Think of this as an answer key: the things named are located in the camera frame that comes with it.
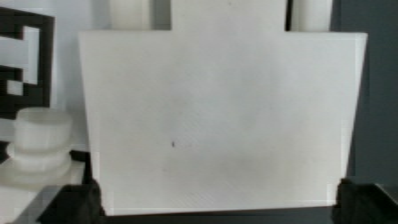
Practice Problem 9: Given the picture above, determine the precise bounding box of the white chair seat block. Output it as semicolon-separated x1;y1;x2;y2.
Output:
79;0;367;215

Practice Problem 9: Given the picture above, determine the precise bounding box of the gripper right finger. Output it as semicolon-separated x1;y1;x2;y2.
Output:
330;179;398;224

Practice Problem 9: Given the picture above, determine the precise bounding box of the white flat tagged base plate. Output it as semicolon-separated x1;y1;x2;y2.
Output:
0;0;110;151

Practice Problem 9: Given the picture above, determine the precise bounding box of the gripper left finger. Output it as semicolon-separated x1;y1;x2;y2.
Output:
33;178;108;224

